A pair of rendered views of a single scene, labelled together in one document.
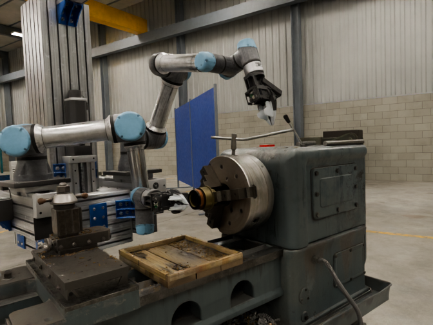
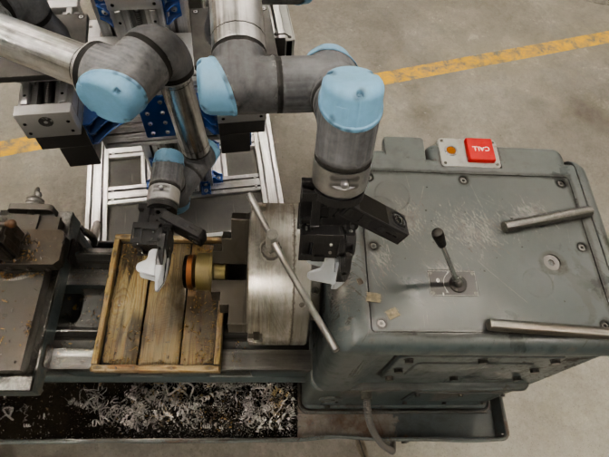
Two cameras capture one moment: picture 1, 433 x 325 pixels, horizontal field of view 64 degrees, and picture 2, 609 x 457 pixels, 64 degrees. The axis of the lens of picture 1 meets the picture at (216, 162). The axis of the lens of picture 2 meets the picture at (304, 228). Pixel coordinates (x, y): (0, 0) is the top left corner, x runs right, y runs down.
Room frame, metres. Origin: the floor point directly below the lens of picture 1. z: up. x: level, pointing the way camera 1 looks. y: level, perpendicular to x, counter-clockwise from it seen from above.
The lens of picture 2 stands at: (1.05, -0.32, 2.10)
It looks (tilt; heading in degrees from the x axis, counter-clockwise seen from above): 62 degrees down; 30
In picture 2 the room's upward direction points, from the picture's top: 9 degrees clockwise
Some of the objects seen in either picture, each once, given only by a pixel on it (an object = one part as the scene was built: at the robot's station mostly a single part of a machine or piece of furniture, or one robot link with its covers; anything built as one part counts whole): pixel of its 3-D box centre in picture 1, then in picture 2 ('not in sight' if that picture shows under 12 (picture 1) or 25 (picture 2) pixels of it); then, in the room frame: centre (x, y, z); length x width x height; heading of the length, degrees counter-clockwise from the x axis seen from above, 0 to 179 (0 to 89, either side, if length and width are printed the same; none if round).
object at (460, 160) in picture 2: not in sight; (465, 159); (1.84, -0.26, 1.23); 0.13 x 0.08 x 0.05; 129
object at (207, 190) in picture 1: (203, 198); (206, 271); (1.30, 0.05, 1.08); 0.09 x 0.09 x 0.09; 39
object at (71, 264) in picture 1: (73, 262); (10, 283); (1.02, 0.44, 0.95); 0.43 x 0.17 x 0.05; 39
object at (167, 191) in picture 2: (152, 197); (163, 199); (1.38, 0.26, 1.08); 0.08 x 0.05 x 0.08; 129
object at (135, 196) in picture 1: (143, 197); (167, 172); (1.44, 0.31, 1.07); 0.11 x 0.08 x 0.09; 39
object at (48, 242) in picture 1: (75, 240); (21, 251); (1.09, 0.46, 0.99); 0.20 x 0.10 x 0.05; 129
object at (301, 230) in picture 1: (293, 187); (442, 272); (1.66, -0.36, 1.06); 0.59 x 0.48 x 0.39; 129
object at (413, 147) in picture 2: not in sight; (403, 154); (1.75, -0.15, 1.24); 0.09 x 0.08 x 0.03; 129
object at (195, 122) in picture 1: (192, 148); not in sight; (8.25, 0.56, 1.18); 4.12 x 0.80 x 2.35; 17
